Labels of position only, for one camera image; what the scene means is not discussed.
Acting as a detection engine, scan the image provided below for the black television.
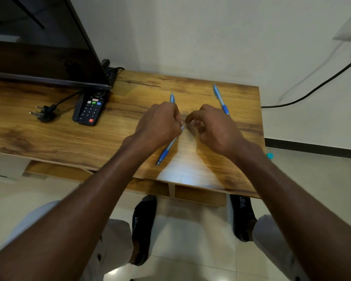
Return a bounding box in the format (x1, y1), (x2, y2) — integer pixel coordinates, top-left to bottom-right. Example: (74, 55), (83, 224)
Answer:
(0, 0), (112, 91)

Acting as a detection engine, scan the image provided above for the person's grey trouser leg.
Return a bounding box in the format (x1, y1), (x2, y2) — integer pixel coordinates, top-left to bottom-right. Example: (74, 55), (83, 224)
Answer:
(0, 200), (134, 281)
(251, 215), (310, 281)

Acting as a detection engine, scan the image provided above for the person's left forearm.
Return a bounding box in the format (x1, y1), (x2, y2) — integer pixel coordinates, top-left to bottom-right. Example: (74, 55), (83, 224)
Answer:
(0, 140), (147, 281)

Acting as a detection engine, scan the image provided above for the black power strip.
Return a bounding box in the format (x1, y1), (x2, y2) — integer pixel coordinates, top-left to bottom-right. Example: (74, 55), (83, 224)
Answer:
(101, 59), (119, 87)

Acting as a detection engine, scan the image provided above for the black power plug with cable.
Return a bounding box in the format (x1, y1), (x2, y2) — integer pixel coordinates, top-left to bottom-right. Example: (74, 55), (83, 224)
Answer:
(29, 90), (84, 123)

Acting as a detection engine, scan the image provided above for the person's right grey trouser leg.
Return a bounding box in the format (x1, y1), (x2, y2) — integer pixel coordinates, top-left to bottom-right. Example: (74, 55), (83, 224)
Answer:
(251, 215), (310, 281)

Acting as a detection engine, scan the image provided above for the person's black sock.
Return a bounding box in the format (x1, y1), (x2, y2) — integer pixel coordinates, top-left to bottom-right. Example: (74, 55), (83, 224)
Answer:
(230, 194), (257, 243)
(131, 195), (158, 267)

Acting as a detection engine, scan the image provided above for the black wall cable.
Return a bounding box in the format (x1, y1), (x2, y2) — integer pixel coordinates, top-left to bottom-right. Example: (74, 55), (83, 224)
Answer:
(261, 51), (351, 109)

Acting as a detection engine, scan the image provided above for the person's right black sock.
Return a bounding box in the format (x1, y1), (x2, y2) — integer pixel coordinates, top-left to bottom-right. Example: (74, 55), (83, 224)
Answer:
(230, 194), (257, 243)

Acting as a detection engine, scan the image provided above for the person's left black sock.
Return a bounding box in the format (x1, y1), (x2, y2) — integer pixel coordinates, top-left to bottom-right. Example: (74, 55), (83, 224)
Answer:
(131, 195), (158, 267)

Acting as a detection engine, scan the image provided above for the person's left grey trouser leg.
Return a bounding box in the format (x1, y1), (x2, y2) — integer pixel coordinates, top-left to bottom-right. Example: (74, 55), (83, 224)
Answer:
(0, 200), (134, 281)

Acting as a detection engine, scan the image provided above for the black remote control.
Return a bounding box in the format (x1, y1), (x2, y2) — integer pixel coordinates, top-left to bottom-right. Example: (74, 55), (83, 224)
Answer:
(72, 89), (109, 126)

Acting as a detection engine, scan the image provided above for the person's left hand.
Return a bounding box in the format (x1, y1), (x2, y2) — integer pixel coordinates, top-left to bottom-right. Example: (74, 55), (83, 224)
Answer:
(122, 101), (185, 161)

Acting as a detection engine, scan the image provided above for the person's right hand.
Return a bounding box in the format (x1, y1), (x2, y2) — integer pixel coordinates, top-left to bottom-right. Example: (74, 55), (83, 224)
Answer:
(184, 104), (267, 166)

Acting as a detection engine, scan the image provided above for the person's right forearm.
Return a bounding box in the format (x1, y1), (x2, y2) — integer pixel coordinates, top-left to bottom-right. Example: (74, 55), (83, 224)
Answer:
(237, 149), (351, 281)

